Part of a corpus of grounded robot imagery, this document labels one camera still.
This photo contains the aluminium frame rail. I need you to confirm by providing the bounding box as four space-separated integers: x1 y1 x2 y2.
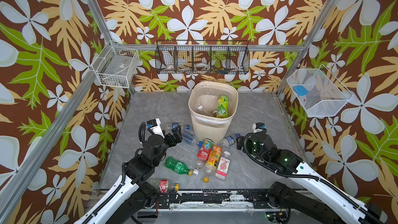
0 68 100 215
119 44 304 52

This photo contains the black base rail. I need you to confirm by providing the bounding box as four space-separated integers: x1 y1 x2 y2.
151 189 283 210

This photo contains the orange label juice bottle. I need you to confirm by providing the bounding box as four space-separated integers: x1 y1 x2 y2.
203 145 222 183

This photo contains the soda water bottle blue cap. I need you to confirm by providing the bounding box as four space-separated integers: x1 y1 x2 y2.
181 130 203 147

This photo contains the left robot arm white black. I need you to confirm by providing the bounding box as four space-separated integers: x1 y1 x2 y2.
75 118 182 224

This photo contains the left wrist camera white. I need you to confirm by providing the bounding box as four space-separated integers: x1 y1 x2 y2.
147 118 164 138

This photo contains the aluminium frame post back left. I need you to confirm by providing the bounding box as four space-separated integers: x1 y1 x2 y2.
77 0 136 95

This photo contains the aluminium frame rail back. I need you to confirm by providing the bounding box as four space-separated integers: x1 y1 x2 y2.
119 44 304 52

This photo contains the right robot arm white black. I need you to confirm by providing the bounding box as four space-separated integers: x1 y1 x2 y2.
237 130 385 224

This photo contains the clear bottle blue label right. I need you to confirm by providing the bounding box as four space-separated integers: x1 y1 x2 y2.
220 133 241 150

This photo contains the pink white label bottle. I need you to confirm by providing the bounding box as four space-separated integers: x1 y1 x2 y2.
215 151 231 180

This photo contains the clear Pepsi bottle blue label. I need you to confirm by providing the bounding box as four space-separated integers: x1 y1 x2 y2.
162 122 190 131

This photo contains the white wire basket left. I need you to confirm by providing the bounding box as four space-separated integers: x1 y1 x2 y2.
92 41 140 89

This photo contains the lime green label tea bottle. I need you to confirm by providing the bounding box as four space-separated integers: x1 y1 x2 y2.
216 95 229 118

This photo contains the blue item in right basket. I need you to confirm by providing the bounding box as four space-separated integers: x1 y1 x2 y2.
293 85 309 96

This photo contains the cream slatted plastic bin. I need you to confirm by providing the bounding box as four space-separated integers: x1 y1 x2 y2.
188 82 239 144

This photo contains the clear bottle red label yellow cap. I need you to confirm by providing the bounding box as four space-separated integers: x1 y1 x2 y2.
147 178 180 193

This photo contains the white wire basket right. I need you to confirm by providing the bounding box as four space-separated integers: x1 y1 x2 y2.
287 65 353 118

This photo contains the aluminium frame post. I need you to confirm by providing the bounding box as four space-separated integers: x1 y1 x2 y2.
77 0 136 95
276 0 338 96

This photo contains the black wire wall basket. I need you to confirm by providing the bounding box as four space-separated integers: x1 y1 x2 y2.
154 39 250 75

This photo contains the green bottle yellow cap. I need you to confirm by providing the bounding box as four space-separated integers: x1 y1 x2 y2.
164 157 199 176

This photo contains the aluminium frame rail left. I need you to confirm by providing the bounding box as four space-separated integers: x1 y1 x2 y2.
0 68 100 215

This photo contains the white wire basket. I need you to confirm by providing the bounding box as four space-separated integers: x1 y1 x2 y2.
287 65 353 118
92 41 140 89

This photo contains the aluminium frame post back right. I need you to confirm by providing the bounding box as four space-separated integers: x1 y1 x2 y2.
276 0 338 96

